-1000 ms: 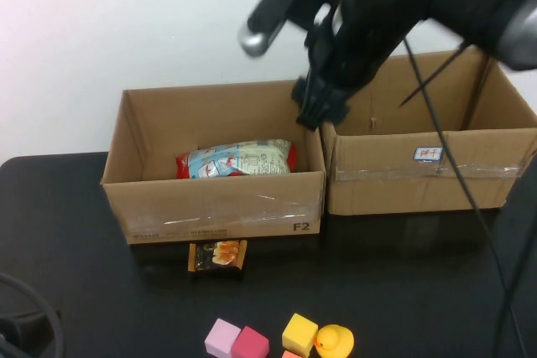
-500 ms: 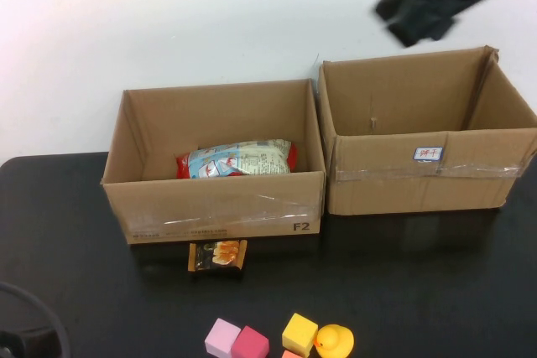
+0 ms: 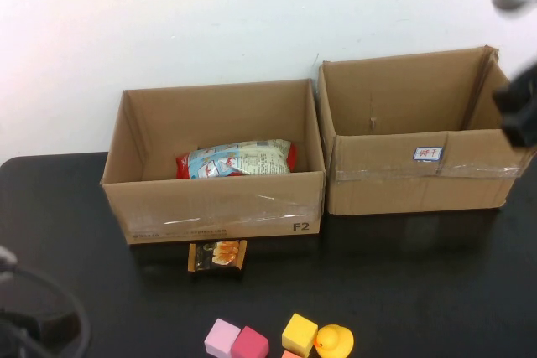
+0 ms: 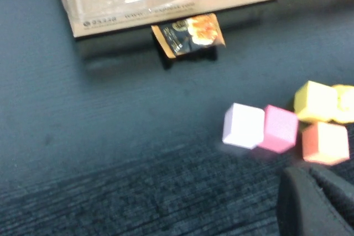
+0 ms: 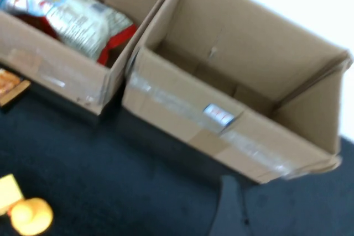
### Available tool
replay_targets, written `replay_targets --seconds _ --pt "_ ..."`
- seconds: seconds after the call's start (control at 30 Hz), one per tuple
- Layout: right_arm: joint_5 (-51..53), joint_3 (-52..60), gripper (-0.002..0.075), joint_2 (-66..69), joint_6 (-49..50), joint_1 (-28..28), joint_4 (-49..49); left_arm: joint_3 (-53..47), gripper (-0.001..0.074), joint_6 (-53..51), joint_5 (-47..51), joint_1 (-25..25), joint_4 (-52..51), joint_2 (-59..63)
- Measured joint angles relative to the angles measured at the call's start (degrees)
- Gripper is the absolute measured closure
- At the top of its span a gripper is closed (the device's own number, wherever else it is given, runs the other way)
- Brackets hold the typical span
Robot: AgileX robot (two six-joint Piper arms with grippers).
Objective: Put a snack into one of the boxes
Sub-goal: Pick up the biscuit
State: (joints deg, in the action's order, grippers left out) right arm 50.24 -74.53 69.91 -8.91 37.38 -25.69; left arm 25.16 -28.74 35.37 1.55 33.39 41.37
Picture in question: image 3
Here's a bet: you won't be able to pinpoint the dark red foam cube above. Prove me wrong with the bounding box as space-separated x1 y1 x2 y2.
230 324 270 358

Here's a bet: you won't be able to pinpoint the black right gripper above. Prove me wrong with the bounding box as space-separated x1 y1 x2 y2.
492 65 537 150

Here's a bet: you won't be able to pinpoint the yellow foam cube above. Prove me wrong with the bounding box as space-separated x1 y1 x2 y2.
281 313 319 354

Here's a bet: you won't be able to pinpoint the red shrimp chips bag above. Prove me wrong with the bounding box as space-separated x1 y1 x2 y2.
175 138 298 181

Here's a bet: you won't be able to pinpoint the yellow rubber duck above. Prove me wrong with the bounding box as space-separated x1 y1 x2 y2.
314 324 355 358

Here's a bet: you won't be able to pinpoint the light pink foam cube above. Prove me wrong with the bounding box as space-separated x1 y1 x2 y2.
204 318 242 358

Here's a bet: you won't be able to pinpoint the cardboard box printed F2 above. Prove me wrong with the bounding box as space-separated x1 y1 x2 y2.
99 78 327 246

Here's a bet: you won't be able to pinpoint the small dark snack packet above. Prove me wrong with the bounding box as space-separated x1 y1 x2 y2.
187 239 248 282

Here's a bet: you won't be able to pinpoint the cardboard box with white label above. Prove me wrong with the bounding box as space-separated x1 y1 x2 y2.
316 44 526 216

